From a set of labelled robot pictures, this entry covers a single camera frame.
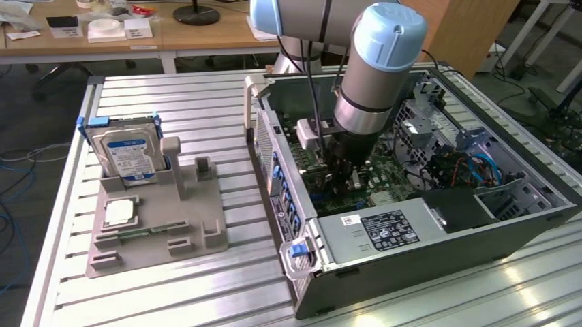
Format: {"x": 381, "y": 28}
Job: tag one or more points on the silver CPU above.
{"x": 119, "y": 213}

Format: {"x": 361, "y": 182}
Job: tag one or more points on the blue plastic disk carrier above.
{"x": 97, "y": 122}

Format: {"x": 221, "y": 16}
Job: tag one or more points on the green RAM stick white label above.
{"x": 313, "y": 170}

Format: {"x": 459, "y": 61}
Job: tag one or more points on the grey power supply with label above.
{"x": 385, "y": 231}

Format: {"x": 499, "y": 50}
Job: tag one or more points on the white paper stack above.
{"x": 265, "y": 36}

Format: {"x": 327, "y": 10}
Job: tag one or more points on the wooden desk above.
{"x": 191, "y": 41}

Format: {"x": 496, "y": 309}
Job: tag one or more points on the white table frame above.
{"x": 536, "y": 30}

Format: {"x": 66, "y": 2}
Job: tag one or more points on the green motherboard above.
{"x": 336, "y": 204}

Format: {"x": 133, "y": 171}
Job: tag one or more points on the black round lamp base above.
{"x": 196, "y": 15}

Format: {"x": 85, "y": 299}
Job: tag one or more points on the blue case release latch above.
{"x": 299, "y": 251}

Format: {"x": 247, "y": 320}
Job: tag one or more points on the grey metal bracket with screw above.
{"x": 415, "y": 127}

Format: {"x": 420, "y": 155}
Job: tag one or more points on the small beige tape roll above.
{"x": 85, "y": 3}

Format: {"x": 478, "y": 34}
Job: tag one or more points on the grey metal disk bay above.
{"x": 522, "y": 197}

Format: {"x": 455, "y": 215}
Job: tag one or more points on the wooden cabinet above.
{"x": 472, "y": 34}

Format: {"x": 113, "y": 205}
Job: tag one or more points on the white paper label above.
{"x": 22, "y": 34}

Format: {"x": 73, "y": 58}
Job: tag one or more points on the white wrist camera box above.
{"x": 311, "y": 136}

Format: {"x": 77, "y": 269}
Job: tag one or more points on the perforated metal drive cage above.
{"x": 436, "y": 119}

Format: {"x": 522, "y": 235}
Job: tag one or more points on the white box with label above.
{"x": 136, "y": 29}

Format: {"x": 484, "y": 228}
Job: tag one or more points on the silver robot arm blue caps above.
{"x": 381, "y": 61}

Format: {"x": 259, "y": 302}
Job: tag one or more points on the blue slot cover clip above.
{"x": 275, "y": 167}
{"x": 285, "y": 192}
{"x": 280, "y": 178}
{"x": 295, "y": 223}
{"x": 291, "y": 207}

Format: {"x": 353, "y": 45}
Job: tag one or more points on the open dark grey PC case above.
{"x": 408, "y": 272}

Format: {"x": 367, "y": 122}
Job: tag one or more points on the clear plastic bag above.
{"x": 17, "y": 17}

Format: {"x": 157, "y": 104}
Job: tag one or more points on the hard disk blue white label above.
{"x": 127, "y": 156}

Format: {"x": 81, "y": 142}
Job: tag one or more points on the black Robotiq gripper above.
{"x": 353, "y": 150}

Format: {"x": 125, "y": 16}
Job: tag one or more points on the black and white box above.
{"x": 62, "y": 27}

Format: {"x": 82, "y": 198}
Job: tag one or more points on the black plastic shroud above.
{"x": 459, "y": 211}

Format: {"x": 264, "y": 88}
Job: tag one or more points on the black floor equipment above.
{"x": 560, "y": 112}

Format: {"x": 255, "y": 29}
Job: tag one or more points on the flat white box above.
{"x": 106, "y": 35}

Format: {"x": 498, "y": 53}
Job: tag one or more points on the grey parts rack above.
{"x": 159, "y": 204}

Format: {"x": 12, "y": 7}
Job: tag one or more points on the red packet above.
{"x": 141, "y": 11}

